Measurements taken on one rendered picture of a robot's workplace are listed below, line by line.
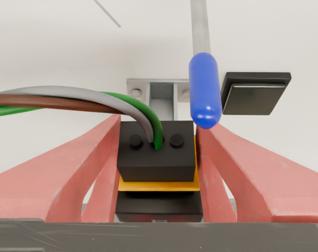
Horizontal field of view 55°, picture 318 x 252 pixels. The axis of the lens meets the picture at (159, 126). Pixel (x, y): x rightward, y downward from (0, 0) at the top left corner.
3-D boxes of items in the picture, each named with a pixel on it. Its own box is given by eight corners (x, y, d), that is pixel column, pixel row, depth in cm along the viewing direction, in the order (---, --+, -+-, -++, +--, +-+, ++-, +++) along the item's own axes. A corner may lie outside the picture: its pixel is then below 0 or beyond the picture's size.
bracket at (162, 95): (129, 99, 22) (124, 164, 19) (126, 78, 20) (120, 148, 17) (193, 100, 22) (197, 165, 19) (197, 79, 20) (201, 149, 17)
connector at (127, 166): (134, 163, 17) (131, 199, 16) (119, 118, 12) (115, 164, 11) (189, 163, 16) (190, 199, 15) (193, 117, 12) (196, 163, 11)
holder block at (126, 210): (130, 173, 21) (126, 235, 19) (120, 135, 16) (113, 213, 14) (191, 174, 21) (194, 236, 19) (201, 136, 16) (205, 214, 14)
